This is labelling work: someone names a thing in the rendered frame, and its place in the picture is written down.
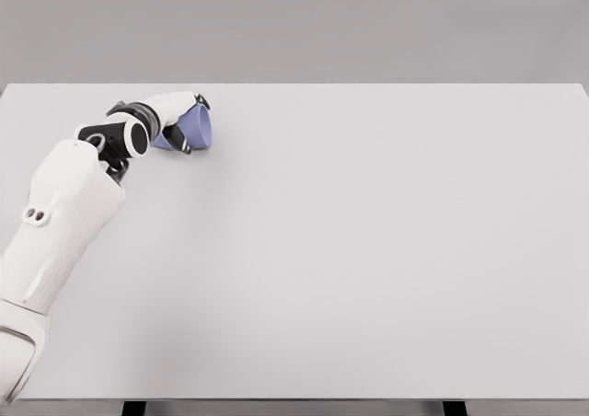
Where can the blue cup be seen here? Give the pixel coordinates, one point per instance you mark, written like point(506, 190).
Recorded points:
point(198, 130)

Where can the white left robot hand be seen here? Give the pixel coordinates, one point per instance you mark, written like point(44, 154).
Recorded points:
point(171, 107)

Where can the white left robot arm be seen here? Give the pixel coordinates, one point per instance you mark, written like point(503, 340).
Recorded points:
point(64, 195)

